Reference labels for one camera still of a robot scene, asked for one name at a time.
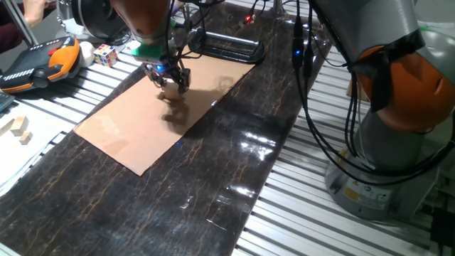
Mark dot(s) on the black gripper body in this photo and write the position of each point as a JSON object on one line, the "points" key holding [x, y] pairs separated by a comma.
{"points": [[165, 70]]}

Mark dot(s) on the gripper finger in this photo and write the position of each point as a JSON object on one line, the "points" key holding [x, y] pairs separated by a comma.
{"points": [[157, 81], [184, 82]]}

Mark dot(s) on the light wooden cube block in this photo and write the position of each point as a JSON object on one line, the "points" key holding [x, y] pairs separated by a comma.
{"points": [[172, 91]]}

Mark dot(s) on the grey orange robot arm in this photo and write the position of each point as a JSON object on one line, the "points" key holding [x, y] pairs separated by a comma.
{"points": [[373, 21]]}

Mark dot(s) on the medium wooden block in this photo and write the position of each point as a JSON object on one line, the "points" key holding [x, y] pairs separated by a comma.
{"points": [[19, 125]]}

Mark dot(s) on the person's hand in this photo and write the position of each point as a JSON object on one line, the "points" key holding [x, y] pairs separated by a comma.
{"points": [[35, 10]]}

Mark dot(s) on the brown cardboard sheet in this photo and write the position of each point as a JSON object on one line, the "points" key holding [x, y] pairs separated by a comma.
{"points": [[135, 121]]}

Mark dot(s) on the colourful puzzle cube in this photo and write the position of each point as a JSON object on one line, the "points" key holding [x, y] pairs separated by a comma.
{"points": [[106, 55]]}

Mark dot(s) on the white egg shaped object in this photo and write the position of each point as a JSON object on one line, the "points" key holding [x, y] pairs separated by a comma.
{"points": [[87, 54]]}

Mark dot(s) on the black plastic tray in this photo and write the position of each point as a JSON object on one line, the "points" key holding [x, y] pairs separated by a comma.
{"points": [[256, 53]]}

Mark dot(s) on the black filament spool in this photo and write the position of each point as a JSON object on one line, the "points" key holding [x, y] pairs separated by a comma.
{"points": [[96, 17]]}

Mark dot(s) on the orange black teach pendant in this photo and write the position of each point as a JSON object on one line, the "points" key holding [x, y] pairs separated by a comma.
{"points": [[60, 57]]}

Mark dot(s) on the dark marble pattern mat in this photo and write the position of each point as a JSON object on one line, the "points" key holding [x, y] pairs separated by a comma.
{"points": [[142, 213]]}

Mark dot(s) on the small wooden cube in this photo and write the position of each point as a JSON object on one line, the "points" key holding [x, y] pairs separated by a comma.
{"points": [[25, 138]]}

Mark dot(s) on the grey metal tripod leg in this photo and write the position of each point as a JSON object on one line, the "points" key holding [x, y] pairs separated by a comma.
{"points": [[20, 23]]}

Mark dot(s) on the black keyboard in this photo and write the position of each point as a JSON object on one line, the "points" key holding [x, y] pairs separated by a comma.
{"points": [[4, 101]]}

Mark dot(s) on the white paper stack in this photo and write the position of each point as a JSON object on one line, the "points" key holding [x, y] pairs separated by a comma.
{"points": [[21, 160]]}

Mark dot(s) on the flat wooden plank piece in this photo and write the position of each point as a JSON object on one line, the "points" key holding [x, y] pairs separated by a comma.
{"points": [[5, 128]]}

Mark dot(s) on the brown taped cardboard box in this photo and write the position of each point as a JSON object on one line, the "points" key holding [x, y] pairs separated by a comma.
{"points": [[352, 90]]}

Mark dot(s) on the black box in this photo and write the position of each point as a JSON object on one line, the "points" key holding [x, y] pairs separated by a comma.
{"points": [[442, 227]]}

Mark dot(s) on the green gripper mount adapter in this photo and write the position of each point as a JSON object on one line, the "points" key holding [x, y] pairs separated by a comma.
{"points": [[147, 53]]}

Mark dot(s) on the slanted aluminium post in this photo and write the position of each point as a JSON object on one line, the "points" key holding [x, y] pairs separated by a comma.
{"points": [[278, 5]]}

